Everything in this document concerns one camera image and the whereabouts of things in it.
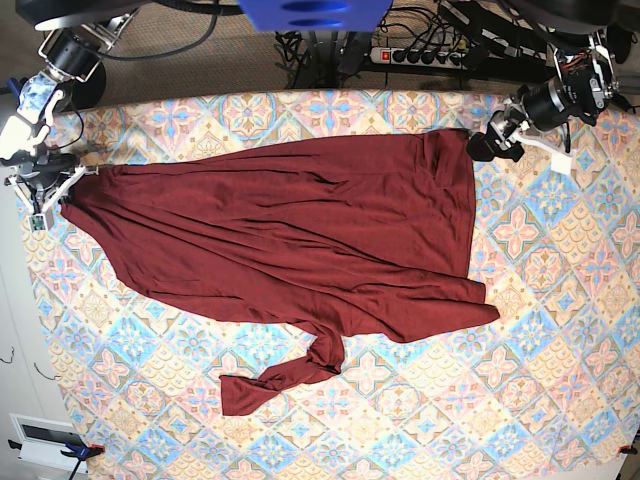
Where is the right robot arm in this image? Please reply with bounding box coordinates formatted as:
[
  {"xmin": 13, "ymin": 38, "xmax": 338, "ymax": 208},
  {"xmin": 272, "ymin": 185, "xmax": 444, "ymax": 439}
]
[{"xmin": 1, "ymin": 1, "xmax": 144, "ymax": 232}]

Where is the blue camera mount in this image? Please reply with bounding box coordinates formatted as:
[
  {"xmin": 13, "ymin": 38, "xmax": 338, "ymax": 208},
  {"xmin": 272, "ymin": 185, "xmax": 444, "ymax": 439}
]
[{"xmin": 237, "ymin": 0, "xmax": 392, "ymax": 32}]

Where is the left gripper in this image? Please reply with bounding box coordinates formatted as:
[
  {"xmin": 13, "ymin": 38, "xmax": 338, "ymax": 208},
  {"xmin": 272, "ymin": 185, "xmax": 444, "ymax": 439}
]
[{"xmin": 466, "ymin": 99, "xmax": 575, "ymax": 162}]

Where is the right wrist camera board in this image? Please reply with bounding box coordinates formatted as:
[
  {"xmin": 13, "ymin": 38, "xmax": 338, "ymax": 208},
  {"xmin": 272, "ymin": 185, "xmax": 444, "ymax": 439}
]
[{"xmin": 29, "ymin": 211, "xmax": 54, "ymax": 232}]

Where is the white floor outlet box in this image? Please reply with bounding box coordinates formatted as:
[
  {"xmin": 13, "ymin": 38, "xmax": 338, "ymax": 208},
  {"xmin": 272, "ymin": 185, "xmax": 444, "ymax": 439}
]
[{"xmin": 9, "ymin": 413, "xmax": 82, "ymax": 473}]

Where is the black round stool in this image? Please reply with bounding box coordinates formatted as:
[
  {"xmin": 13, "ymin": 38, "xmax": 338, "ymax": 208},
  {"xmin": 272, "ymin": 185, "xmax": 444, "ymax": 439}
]
[{"xmin": 63, "ymin": 63, "xmax": 107, "ymax": 112}]

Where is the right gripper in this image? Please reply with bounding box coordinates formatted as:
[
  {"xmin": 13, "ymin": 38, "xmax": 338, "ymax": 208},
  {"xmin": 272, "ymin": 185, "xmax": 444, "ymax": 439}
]
[{"xmin": 5, "ymin": 162, "xmax": 98, "ymax": 226}]

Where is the blue orange clamp upper left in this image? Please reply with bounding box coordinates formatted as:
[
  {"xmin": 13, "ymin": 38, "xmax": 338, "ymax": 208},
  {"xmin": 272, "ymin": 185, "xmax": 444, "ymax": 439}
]
[{"xmin": 1, "ymin": 78, "xmax": 33, "ymax": 160}]

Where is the blue orange clamp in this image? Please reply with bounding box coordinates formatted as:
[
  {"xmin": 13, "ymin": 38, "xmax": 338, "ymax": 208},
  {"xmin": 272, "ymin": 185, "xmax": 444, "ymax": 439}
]
[
  {"xmin": 1, "ymin": 78, "xmax": 33, "ymax": 160},
  {"xmin": 8, "ymin": 440, "xmax": 105, "ymax": 479}
]

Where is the orange clamp lower right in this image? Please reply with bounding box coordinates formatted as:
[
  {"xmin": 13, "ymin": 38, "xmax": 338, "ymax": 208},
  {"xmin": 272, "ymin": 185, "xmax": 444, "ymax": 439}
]
[{"xmin": 618, "ymin": 445, "xmax": 639, "ymax": 455}]

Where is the blue orange clamp lower left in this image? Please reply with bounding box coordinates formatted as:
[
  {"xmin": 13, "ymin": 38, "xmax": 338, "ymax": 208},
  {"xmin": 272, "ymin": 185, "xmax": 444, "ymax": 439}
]
[{"xmin": 8, "ymin": 440, "xmax": 105, "ymax": 479}]

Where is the maroon t-shirt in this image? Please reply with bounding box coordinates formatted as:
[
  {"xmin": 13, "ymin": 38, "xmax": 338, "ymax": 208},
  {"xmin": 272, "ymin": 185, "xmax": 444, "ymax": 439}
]
[{"xmin": 61, "ymin": 129, "xmax": 499, "ymax": 416}]

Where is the patterned tile tablecloth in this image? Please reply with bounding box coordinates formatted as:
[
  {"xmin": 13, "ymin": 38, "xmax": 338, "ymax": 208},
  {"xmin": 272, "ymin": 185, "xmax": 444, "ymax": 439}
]
[{"xmin": 22, "ymin": 111, "xmax": 639, "ymax": 479}]

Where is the white power strip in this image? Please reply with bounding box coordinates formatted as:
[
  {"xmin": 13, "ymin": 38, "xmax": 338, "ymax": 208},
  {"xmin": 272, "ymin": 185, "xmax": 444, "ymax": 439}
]
[{"xmin": 369, "ymin": 47, "xmax": 463, "ymax": 69}]

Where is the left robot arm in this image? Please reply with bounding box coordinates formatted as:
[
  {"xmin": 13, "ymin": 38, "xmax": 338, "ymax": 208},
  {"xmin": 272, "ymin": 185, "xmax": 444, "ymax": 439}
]
[{"xmin": 467, "ymin": 1, "xmax": 620, "ymax": 175}]

